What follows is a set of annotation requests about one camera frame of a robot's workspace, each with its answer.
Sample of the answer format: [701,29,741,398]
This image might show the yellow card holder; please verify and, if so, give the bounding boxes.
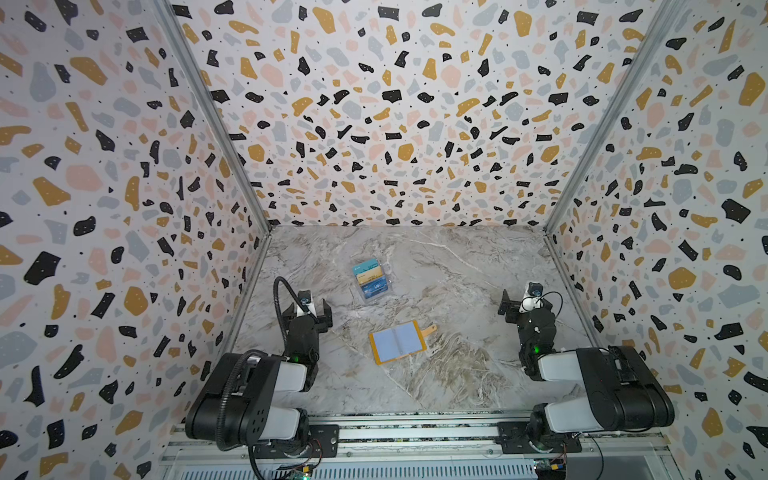
[369,321,438,365]

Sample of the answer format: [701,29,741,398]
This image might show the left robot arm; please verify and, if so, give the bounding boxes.
[185,299,333,456]

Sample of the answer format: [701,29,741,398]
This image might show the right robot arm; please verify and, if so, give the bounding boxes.
[496,282,675,455]

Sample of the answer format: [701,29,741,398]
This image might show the white ventilation grille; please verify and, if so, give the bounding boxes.
[170,459,538,479]

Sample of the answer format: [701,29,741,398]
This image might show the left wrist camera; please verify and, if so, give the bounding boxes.
[296,290,316,316]

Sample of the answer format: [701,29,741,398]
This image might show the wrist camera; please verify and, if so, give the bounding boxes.
[519,281,544,313]
[296,290,316,316]

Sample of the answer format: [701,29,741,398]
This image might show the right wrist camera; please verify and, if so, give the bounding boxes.
[519,281,544,313]

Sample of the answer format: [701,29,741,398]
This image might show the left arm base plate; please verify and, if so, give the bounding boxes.
[253,424,340,462]

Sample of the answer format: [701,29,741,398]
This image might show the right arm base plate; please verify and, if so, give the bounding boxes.
[495,421,582,454]

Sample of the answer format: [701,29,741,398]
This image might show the black corrugated cable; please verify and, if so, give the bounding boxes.
[214,276,306,454]

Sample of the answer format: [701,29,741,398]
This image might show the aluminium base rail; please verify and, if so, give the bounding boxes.
[158,410,682,479]

